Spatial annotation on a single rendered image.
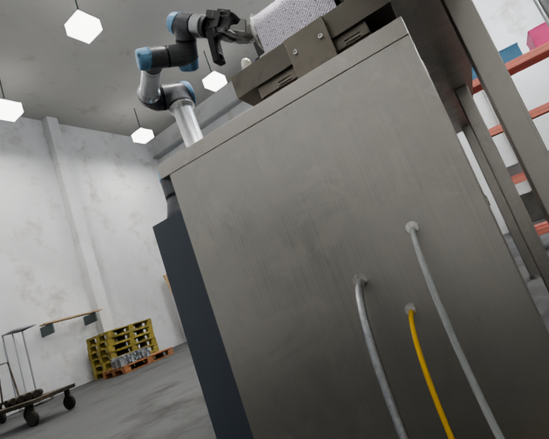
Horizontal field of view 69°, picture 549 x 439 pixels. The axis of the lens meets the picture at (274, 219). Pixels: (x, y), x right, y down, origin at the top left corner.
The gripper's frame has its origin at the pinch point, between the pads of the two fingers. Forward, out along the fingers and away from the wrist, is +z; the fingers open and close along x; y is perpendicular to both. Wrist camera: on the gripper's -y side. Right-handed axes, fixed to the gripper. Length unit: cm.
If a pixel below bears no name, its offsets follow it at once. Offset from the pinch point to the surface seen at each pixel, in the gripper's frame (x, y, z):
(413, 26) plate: 24, 18, 42
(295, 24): -7.1, 3.3, 18.4
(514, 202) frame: 111, -23, 91
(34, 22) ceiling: 373, 97, -777
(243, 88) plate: -26.8, -20.2, 20.4
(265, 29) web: -7.1, 1.2, 8.8
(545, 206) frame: 6, -28, 92
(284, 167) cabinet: -33, -36, 40
